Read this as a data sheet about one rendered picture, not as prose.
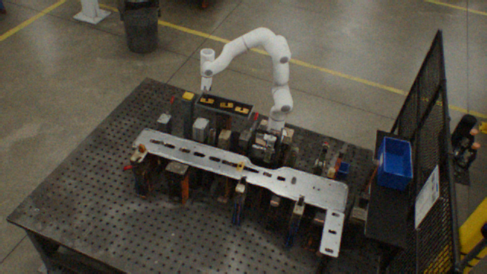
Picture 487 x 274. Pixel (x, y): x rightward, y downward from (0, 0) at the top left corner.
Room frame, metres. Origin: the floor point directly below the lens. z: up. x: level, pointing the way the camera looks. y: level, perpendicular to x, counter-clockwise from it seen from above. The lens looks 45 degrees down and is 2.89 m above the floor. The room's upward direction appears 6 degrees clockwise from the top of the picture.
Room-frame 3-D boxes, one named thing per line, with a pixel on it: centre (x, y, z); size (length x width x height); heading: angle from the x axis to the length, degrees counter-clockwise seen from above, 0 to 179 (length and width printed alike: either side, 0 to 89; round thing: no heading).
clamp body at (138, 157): (1.58, 0.62, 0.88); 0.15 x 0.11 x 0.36; 167
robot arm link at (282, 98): (2.11, -0.23, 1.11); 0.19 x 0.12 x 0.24; 12
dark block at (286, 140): (1.79, -0.27, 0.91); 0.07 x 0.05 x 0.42; 167
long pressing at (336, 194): (1.62, 0.02, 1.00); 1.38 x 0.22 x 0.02; 77
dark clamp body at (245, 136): (1.83, -0.01, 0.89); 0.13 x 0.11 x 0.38; 167
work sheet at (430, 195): (1.30, -0.97, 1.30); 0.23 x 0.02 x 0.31; 167
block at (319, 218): (1.32, -0.48, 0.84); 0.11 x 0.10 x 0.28; 167
